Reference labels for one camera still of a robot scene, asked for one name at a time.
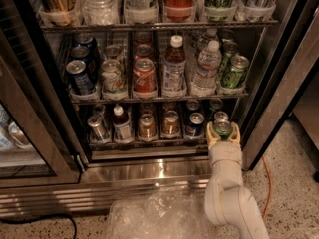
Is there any white green can middle front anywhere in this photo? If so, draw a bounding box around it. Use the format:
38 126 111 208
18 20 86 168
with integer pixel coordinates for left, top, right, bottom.
101 59 125 93

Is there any green can bottom shelf rear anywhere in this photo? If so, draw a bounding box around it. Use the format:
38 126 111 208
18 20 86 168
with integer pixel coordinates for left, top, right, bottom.
213 111 229 122

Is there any green can middle shelf front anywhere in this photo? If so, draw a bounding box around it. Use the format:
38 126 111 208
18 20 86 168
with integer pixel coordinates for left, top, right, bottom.
221 55 249 89

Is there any red coca-cola bottle top shelf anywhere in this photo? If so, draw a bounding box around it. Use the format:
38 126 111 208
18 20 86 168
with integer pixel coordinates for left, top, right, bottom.
164 0 192 21

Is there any green can shelf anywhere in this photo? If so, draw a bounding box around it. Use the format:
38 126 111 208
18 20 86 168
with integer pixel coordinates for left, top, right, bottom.
213 121 232 140
218 42 240 77
204 0 235 21
221 55 249 89
213 111 229 122

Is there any blue can middle shelf front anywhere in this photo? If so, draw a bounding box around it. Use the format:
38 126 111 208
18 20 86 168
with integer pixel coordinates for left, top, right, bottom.
66 60 95 95

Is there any clear water bottle top shelf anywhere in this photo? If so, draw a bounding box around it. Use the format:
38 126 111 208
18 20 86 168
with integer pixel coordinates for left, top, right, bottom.
82 0 119 26

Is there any green can top shelf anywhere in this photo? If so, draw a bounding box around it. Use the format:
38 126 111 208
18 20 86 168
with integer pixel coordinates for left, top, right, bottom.
204 0 235 21

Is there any white label bottle top shelf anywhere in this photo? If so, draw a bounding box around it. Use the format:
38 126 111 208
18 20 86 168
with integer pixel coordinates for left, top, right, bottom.
125 0 158 24

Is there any gold can top shelf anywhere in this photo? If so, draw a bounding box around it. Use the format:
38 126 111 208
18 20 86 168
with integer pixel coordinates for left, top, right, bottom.
40 0 77 27

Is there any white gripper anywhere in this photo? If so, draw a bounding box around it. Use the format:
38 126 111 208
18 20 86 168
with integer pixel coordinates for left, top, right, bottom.
206 121 242 165

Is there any clear water bottle middle front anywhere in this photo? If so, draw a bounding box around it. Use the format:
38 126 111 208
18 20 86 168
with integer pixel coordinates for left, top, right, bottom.
193 40 222 89

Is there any silver can bottom shelf front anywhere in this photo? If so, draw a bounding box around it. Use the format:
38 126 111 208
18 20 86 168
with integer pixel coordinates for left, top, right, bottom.
88 115 109 141

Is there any left glass fridge door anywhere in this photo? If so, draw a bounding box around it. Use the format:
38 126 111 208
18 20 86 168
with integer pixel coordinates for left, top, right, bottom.
0 31 80 188

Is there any green can bottom shelf front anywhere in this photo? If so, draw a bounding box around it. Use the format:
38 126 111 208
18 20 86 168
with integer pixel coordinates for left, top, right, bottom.
213 121 232 140

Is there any red coca-cola can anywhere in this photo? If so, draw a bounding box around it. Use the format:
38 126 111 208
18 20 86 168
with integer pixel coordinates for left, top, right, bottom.
134 59 157 93
134 45 154 60

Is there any blue pepsi can bottom front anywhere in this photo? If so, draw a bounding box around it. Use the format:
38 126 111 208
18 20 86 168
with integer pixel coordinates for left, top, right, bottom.
185 113 204 136

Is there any brown tea bottle bottom shelf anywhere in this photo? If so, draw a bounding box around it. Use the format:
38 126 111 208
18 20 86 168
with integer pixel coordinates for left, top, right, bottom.
112 105 133 140

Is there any orange cable on floor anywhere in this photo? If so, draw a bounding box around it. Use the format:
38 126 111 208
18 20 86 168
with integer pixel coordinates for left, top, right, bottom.
261 156 273 221

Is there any blue can middle shelf rear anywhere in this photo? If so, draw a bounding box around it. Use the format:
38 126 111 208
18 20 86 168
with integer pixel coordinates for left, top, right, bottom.
73 33 100 59

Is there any brown can bottom front left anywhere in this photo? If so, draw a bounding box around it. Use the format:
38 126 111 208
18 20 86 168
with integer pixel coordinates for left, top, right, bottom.
139 114 156 138

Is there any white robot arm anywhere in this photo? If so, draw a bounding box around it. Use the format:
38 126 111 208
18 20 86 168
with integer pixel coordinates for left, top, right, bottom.
204 121 270 239

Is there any stainless steel fridge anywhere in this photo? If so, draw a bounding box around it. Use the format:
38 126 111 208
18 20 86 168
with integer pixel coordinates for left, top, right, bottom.
0 0 319 217

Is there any blue pepsi can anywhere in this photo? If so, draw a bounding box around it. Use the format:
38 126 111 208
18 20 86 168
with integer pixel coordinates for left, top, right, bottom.
186 100 201 116
185 113 204 136

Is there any brown can bottom front right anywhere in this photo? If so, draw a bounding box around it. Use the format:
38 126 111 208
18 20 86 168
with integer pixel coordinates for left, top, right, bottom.
161 111 179 135

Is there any brown tea bottle middle shelf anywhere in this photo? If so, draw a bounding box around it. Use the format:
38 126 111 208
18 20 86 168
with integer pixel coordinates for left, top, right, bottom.
162 35 186 92

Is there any clear plastic bin with wrap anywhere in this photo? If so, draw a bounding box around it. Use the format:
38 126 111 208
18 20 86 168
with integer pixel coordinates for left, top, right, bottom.
107 189 213 239

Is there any brown can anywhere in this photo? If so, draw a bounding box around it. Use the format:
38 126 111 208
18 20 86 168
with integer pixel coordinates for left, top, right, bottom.
161 111 179 135
139 114 156 138

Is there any right open fridge door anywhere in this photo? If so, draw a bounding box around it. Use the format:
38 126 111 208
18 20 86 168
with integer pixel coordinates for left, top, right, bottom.
237 0 319 170

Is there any red coca-cola can front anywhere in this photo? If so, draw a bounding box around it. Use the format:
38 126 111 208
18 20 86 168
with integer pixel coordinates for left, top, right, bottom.
134 59 157 93

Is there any brown tea bottle shelf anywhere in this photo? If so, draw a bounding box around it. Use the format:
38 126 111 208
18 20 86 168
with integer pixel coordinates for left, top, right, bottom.
162 35 186 92
112 105 133 140

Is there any black cable on floor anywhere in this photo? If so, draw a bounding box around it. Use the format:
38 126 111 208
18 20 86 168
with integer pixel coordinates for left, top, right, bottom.
0 213 78 239

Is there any blue pepsi can bottom rear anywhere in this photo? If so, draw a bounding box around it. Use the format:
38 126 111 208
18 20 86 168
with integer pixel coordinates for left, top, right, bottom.
186 100 201 116

